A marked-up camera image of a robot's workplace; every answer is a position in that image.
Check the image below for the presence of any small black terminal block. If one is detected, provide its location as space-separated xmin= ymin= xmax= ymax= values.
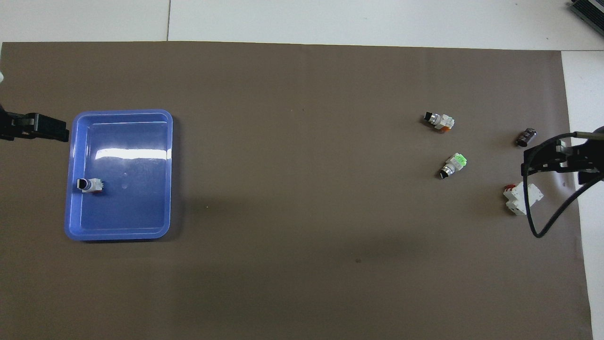
xmin=516 ymin=127 xmax=537 ymax=148

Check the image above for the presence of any brown table mat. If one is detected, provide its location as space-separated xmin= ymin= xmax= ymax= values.
xmin=0 ymin=42 xmax=594 ymax=340

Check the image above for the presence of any orange white selector switch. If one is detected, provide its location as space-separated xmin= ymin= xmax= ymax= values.
xmin=76 ymin=178 xmax=104 ymax=194

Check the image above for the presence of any blue plastic tray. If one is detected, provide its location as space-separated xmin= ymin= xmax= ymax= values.
xmin=64 ymin=110 xmax=174 ymax=242

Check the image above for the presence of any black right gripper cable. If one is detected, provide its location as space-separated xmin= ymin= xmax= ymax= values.
xmin=521 ymin=132 xmax=604 ymax=238

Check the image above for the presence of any dark ribbed grey device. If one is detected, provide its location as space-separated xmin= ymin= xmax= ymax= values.
xmin=568 ymin=0 xmax=604 ymax=25

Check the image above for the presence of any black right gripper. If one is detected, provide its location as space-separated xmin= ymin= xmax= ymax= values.
xmin=521 ymin=126 xmax=604 ymax=186

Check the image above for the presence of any bright green push-button switch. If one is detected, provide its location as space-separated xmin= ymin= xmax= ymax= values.
xmin=439 ymin=152 xmax=468 ymax=180

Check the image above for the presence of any white circuit breaker with red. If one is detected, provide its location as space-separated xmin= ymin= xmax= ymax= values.
xmin=503 ymin=182 xmax=544 ymax=216

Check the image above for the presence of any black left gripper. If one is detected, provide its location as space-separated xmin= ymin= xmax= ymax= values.
xmin=0 ymin=111 xmax=70 ymax=143

